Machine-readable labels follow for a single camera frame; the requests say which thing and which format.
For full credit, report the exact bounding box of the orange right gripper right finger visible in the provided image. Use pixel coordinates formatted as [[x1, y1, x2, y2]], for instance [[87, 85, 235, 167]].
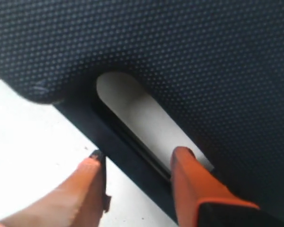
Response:
[[170, 147, 259, 227]]

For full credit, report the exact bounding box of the black plastic case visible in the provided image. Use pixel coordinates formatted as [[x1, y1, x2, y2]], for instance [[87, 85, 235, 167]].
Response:
[[0, 0, 284, 223]]

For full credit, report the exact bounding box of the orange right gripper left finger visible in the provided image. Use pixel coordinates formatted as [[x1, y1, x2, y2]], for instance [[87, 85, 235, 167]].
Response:
[[0, 150, 111, 227]]

